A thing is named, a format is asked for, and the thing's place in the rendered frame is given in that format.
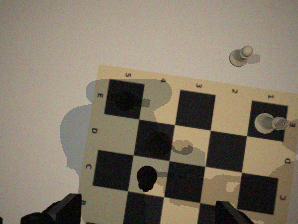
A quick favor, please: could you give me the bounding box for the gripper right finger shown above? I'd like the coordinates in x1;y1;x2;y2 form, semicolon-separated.
215;201;255;224

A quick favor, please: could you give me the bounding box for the chessboard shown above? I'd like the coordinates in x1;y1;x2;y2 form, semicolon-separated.
78;64;298;224

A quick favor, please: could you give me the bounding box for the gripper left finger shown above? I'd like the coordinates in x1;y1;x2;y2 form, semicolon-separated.
20;193;82;224

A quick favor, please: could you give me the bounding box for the beige chess pawn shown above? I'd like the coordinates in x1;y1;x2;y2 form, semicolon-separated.
229;46;253;67

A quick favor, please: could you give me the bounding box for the white chess piece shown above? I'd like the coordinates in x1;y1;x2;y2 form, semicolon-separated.
254;113;288;134

